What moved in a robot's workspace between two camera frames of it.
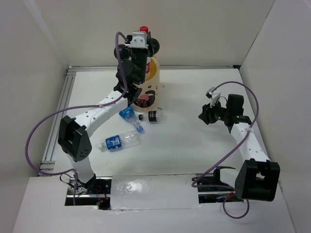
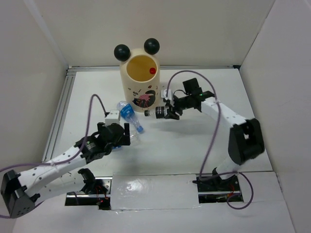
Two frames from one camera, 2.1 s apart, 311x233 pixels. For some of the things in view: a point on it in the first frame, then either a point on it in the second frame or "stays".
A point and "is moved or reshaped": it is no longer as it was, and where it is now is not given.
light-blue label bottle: x=128 y=113 stays
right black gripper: x=207 y=110 to x=172 y=116
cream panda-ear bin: x=149 y=98 stays
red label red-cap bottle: x=149 y=59 to x=152 y=71
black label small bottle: x=154 y=116 is moved or reshaped
